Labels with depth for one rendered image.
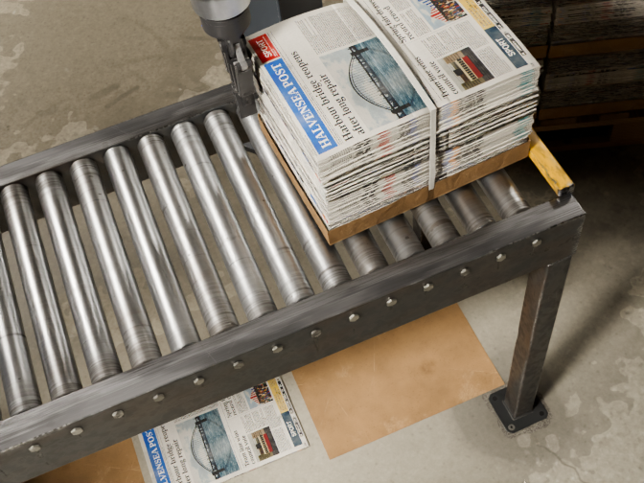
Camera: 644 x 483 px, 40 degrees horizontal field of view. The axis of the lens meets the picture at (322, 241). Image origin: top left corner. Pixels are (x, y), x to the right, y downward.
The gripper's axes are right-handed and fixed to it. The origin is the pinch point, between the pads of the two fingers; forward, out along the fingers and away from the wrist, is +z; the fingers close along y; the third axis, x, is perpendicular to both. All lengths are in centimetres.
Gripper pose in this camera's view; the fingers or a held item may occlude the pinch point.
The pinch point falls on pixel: (244, 99)
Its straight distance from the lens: 149.2
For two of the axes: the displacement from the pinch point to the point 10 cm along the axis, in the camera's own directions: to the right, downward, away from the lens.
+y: -3.8, -7.5, 5.5
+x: -9.2, 3.6, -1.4
